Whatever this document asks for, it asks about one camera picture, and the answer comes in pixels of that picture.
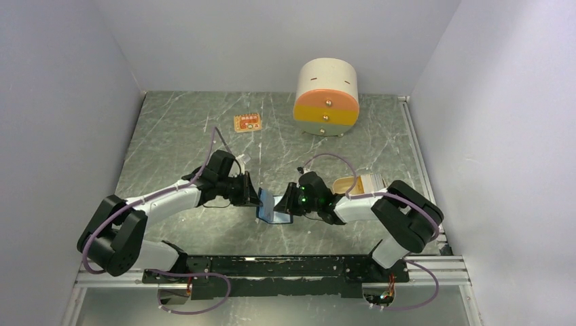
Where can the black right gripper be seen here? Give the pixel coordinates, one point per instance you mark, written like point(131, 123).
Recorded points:
point(288, 204)

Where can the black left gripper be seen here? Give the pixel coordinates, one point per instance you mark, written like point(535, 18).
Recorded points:
point(248, 195)

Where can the blue card holder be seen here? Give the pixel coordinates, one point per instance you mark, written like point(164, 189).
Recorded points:
point(266, 211)

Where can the stack of credit cards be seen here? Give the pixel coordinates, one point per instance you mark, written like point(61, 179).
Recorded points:
point(370, 183)

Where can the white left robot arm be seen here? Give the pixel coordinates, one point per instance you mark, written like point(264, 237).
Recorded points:
point(113, 241)

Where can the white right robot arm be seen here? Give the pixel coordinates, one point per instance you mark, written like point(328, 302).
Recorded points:
point(410, 220)

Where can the beige card tray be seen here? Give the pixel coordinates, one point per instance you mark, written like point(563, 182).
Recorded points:
point(341, 185)

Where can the orange patterned card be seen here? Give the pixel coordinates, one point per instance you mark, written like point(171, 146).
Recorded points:
point(247, 122)

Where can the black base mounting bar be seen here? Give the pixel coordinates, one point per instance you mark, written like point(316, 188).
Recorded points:
point(265, 276)

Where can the round pastel drawer cabinet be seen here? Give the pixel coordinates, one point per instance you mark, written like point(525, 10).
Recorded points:
point(326, 98)

